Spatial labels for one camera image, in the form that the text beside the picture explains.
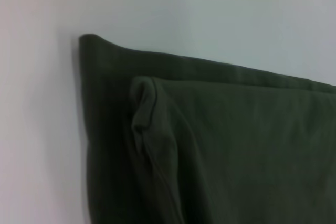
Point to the dark green FREE! t-shirt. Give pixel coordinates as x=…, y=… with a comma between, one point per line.
x=210, y=142

